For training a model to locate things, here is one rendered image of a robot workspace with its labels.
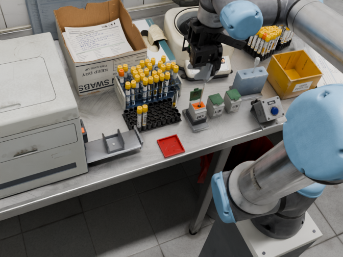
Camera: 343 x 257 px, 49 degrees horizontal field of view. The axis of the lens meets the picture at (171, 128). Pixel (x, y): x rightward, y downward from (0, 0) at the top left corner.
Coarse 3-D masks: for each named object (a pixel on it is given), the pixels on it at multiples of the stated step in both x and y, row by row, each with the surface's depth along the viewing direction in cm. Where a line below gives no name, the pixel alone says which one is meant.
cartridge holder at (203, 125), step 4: (184, 112) 123; (188, 112) 120; (188, 116) 121; (188, 120) 121; (192, 120) 119; (196, 120) 119; (200, 120) 119; (204, 120) 120; (192, 124) 120; (196, 124) 120; (200, 124) 121; (204, 124) 121; (192, 128) 120; (196, 128) 120; (200, 128) 120; (204, 128) 121
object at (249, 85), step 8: (240, 72) 125; (248, 72) 125; (256, 72) 126; (264, 72) 126; (240, 80) 124; (248, 80) 125; (256, 80) 126; (264, 80) 128; (232, 88) 131; (240, 88) 127; (248, 88) 128; (256, 88) 130; (248, 96) 131; (256, 96) 131
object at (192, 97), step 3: (195, 90) 116; (198, 90) 116; (201, 90) 117; (192, 93) 116; (195, 93) 117; (198, 93) 117; (192, 96) 117; (195, 96) 118; (198, 96) 118; (189, 99) 118; (192, 99) 118; (195, 99) 118
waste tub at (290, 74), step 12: (276, 60) 130; (288, 60) 137; (300, 60) 138; (276, 72) 132; (288, 72) 141; (300, 72) 139; (312, 72) 133; (276, 84) 133; (288, 84) 126; (300, 84) 128; (312, 84) 131; (288, 96) 132
